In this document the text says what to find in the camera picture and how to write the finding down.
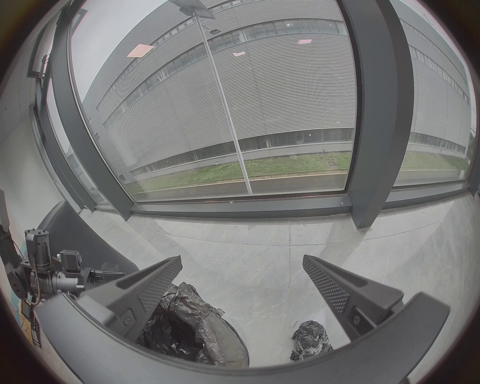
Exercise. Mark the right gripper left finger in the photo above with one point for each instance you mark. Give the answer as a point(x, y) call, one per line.
point(131, 296)

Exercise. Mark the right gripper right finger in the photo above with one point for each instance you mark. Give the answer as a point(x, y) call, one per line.
point(352, 296)

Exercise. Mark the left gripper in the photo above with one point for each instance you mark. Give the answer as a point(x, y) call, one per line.
point(69, 283)

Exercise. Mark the black plastic bag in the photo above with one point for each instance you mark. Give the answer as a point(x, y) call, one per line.
point(180, 318)

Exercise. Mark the black plastic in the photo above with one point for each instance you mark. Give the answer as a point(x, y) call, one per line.
point(311, 337)

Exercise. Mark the grey trash bin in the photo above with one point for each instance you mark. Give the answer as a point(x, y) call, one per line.
point(234, 345)

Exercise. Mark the dark grey round chair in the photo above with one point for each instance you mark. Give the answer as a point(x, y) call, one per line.
point(86, 240)

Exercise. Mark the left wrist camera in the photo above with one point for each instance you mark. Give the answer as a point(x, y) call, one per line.
point(70, 259)

